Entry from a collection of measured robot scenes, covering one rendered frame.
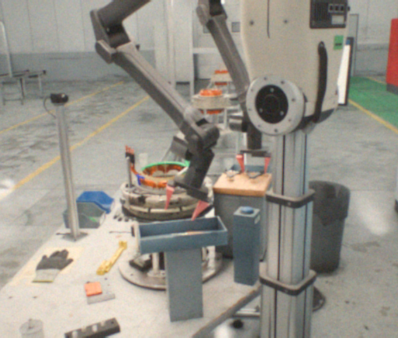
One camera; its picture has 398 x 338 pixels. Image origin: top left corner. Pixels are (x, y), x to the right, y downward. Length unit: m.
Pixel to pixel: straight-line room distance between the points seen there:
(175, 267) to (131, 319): 0.23
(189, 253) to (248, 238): 0.26
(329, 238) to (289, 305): 1.82
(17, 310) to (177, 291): 0.53
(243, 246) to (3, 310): 0.79
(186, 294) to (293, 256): 0.34
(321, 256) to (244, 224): 1.75
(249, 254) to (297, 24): 0.78
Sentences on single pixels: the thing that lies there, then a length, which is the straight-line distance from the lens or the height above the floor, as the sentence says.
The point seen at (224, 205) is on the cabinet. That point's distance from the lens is 1.64.
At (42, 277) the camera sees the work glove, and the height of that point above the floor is 0.79.
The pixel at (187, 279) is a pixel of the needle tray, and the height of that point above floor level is 0.92.
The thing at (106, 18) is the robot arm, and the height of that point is 1.65.
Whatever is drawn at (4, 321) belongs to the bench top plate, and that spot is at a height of 0.78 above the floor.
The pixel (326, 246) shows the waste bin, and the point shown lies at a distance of 3.14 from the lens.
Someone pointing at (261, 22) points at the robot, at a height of 1.62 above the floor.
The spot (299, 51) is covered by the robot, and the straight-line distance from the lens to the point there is 1.04.
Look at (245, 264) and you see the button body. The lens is 1.53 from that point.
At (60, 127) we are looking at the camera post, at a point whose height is 1.26.
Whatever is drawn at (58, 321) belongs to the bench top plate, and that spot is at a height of 0.78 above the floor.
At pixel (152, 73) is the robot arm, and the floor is 1.50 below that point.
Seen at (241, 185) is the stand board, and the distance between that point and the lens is 1.63.
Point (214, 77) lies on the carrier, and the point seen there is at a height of 1.06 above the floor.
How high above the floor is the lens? 1.60
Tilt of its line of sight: 17 degrees down
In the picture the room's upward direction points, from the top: 2 degrees counter-clockwise
